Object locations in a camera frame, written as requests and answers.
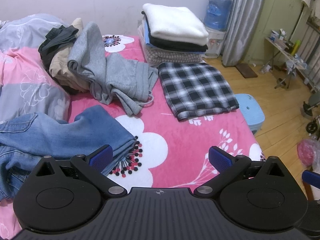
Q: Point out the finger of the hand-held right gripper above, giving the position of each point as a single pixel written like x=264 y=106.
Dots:
x=311 y=178

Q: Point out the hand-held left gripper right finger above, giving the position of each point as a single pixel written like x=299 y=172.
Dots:
x=220 y=158

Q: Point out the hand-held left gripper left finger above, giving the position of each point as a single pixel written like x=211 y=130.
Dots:
x=100 y=158

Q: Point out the black white plaid pants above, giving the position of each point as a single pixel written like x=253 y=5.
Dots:
x=197 y=90

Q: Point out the pink plastic bag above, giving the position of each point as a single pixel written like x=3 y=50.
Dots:
x=308 y=151

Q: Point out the blue jeans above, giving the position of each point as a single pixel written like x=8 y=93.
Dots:
x=62 y=132

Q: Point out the light blue plastic stool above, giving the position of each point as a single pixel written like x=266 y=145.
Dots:
x=251 y=112

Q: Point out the wheelchair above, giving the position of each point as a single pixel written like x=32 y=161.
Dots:
x=311 y=110

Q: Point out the grey garment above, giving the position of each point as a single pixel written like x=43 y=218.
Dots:
x=110 y=75

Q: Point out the brown floor mat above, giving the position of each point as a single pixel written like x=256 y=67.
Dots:
x=246 y=70

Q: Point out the beige garment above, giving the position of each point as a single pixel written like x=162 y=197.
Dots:
x=60 y=67

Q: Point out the pink knitted folded garment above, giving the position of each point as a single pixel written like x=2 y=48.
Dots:
x=172 y=57

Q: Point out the pink floral duvet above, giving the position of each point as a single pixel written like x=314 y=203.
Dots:
x=22 y=75

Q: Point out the white water dispenser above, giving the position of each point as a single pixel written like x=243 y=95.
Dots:
x=215 y=42

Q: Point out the black folded garment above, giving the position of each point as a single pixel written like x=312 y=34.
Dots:
x=180 y=45

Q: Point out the metal window railing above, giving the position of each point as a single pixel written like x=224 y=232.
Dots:
x=312 y=55

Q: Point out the folding table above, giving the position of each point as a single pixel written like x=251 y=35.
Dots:
x=285 y=51

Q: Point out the green bottle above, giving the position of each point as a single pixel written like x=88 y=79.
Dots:
x=297 y=47

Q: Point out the blue folded garment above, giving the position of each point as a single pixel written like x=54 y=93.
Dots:
x=147 y=30

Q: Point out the grey curtain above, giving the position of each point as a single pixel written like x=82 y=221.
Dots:
x=243 y=22

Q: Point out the blue water jug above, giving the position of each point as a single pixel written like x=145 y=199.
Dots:
x=217 y=11

